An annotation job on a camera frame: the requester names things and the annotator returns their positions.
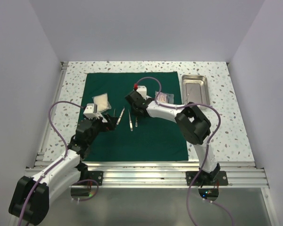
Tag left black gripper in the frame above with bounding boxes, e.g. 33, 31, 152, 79
83, 112, 117, 145

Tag straight steel tweezers long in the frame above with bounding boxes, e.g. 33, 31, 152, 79
128, 110, 133, 131

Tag curved steel tweezers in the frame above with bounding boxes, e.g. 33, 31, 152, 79
117, 107, 125, 125

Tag cotton swab packet printed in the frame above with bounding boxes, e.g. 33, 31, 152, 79
155, 91, 174, 104

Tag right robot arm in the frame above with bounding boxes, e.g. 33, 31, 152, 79
125, 90, 220, 185

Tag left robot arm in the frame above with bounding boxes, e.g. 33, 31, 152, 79
8, 106, 117, 226

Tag green surgical cloth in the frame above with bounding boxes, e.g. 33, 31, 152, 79
81, 72, 188, 162

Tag white gauze in clear bag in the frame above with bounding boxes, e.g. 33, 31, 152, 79
93, 93, 111, 113

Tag stainless steel tray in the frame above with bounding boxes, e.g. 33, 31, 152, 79
182, 74, 210, 105

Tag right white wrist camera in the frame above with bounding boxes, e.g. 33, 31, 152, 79
133, 83, 147, 99

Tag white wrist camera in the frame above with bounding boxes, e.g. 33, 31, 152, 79
133, 83, 147, 99
83, 103, 102, 119

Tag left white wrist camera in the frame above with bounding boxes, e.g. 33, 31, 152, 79
83, 103, 102, 119

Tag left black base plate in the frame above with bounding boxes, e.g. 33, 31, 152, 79
80, 165, 103, 187

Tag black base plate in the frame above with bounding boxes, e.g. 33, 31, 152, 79
80, 165, 103, 187
185, 170, 228, 188

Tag aluminium left side rail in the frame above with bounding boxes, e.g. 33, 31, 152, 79
34, 61, 68, 163

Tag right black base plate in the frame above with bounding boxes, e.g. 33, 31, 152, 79
185, 170, 228, 188

